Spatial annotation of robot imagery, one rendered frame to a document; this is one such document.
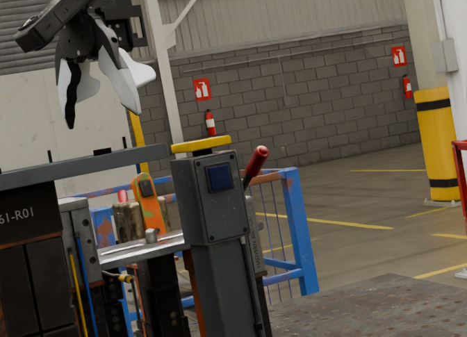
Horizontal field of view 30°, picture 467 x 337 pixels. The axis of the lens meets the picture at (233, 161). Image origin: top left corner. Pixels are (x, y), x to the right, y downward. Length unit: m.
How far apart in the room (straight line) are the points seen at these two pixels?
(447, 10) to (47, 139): 5.16
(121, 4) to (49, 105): 8.11
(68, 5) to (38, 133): 8.12
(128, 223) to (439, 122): 6.78
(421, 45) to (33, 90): 3.91
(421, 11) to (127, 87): 7.38
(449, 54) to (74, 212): 4.07
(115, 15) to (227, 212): 0.28
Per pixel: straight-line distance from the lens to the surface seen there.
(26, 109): 9.17
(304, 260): 3.34
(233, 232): 1.11
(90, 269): 1.21
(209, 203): 1.10
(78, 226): 1.20
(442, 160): 8.31
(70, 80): 1.11
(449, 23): 5.15
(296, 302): 2.19
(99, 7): 1.08
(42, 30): 1.04
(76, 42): 1.09
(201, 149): 1.10
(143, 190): 1.59
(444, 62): 5.10
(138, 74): 1.05
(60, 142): 9.21
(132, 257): 1.35
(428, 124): 8.38
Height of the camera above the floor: 1.18
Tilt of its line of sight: 3 degrees down
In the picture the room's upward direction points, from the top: 10 degrees counter-clockwise
